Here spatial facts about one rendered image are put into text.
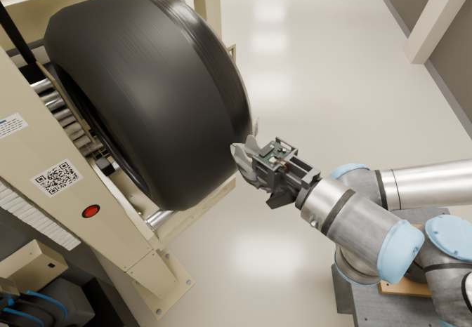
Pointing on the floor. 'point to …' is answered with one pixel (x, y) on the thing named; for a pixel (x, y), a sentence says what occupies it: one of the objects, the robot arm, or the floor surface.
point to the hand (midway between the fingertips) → (236, 150)
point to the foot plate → (156, 307)
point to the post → (105, 212)
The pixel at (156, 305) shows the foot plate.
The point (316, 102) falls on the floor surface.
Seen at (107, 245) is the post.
